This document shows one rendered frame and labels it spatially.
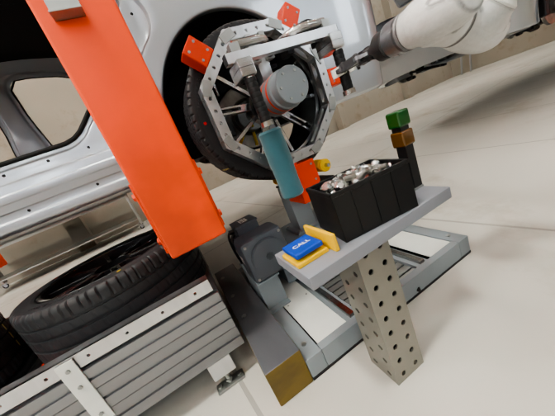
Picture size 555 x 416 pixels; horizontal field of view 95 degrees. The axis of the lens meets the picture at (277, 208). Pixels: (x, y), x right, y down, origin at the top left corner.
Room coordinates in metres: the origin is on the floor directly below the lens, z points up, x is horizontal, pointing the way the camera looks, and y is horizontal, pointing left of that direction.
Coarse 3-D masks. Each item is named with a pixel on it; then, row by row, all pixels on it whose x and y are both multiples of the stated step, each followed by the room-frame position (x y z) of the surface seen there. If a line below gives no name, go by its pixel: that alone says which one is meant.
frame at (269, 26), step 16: (224, 32) 1.04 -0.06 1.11; (240, 32) 1.07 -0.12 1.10; (256, 32) 1.09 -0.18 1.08; (272, 32) 1.14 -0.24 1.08; (224, 48) 1.04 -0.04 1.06; (304, 48) 1.14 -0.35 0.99; (208, 64) 1.01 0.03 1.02; (320, 64) 1.16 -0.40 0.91; (208, 80) 1.00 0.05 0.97; (320, 80) 1.16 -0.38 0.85; (208, 96) 1.00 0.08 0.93; (320, 96) 1.20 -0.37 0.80; (208, 112) 1.03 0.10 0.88; (320, 112) 1.19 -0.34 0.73; (224, 128) 1.00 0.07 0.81; (320, 128) 1.13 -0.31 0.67; (224, 144) 1.00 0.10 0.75; (240, 144) 1.01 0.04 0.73; (320, 144) 1.12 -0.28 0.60; (256, 160) 1.02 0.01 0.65
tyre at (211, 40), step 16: (192, 80) 1.07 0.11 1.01; (192, 96) 1.07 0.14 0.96; (192, 112) 1.06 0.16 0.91; (192, 128) 1.11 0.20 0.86; (208, 128) 1.07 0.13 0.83; (208, 144) 1.06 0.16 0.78; (224, 160) 1.07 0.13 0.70; (240, 160) 1.09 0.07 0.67; (240, 176) 1.16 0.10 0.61; (256, 176) 1.10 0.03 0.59; (272, 176) 1.12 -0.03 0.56
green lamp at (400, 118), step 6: (402, 108) 0.64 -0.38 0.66; (390, 114) 0.64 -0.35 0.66; (396, 114) 0.62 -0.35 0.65; (402, 114) 0.62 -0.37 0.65; (408, 114) 0.63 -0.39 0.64; (390, 120) 0.64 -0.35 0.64; (396, 120) 0.62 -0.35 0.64; (402, 120) 0.62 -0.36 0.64; (408, 120) 0.63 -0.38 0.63; (390, 126) 0.65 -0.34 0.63; (396, 126) 0.63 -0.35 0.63; (402, 126) 0.63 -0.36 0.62
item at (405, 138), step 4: (408, 128) 0.63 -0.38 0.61; (400, 132) 0.63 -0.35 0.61; (404, 132) 0.62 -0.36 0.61; (408, 132) 0.62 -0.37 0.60; (412, 132) 0.63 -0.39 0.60; (392, 136) 0.65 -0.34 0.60; (396, 136) 0.63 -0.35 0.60; (400, 136) 0.63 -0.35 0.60; (404, 136) 0.62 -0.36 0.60; (408, 136) 0.62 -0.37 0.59; (412, 136) 0.63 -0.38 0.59; (392, 140) 0.65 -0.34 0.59; (396, 140) 0.64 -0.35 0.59; (400, 140) 0.63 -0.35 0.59; (404, 140) 0.62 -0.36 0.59; (408, 140) 0.62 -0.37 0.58; (412, 140) 0.63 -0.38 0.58; (392, 144) 0.65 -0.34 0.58; (396, 144) 0.64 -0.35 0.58; (400, 144) 0.63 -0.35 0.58; (404, 144) 0.62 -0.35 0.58; (408, 144) 0.62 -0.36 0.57
